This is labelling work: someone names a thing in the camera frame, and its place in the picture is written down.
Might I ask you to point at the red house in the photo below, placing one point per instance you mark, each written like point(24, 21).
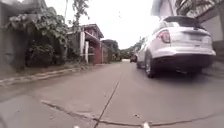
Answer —
point(91, 43)

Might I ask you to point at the row of trees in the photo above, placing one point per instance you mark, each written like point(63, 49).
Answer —
point(116, 50)

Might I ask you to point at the white car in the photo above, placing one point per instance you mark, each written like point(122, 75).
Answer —
point(176, 43)

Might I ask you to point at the grey concrete road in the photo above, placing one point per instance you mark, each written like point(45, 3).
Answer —
point(100, 86)

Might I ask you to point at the raised kerb strip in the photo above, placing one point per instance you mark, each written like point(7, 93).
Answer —
point(36, 76)

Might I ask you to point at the dark car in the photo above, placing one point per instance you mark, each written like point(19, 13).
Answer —
point(133, 58)

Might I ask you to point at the grey wall with climbing plants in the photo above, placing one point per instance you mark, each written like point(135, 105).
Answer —
point(30, 40)

